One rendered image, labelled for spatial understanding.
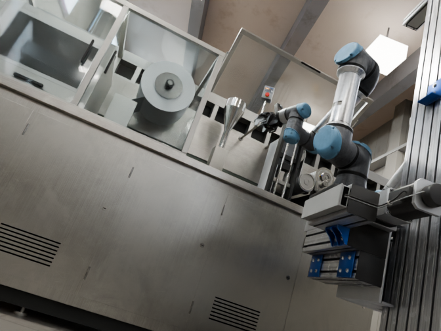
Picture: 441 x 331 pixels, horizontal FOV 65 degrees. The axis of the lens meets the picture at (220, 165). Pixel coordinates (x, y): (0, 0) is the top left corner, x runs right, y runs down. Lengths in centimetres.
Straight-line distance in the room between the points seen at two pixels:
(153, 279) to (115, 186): 46
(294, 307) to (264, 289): 20
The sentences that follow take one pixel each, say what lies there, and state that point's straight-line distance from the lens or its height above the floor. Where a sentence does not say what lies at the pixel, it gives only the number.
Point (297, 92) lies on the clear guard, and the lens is 267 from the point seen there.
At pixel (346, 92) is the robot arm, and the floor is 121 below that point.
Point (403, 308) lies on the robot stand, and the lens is 124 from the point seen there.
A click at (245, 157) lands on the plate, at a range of 255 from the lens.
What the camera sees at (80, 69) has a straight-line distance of 193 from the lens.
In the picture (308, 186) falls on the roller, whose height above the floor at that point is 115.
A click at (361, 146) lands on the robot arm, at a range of 149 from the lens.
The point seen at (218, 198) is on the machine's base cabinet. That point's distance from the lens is 178.
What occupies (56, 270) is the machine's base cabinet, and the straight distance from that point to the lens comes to 167.
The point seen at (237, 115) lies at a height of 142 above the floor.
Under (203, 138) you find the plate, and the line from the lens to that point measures 248.
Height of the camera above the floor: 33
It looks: 20 degrees up
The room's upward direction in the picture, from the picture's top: 19 degrees clockwise
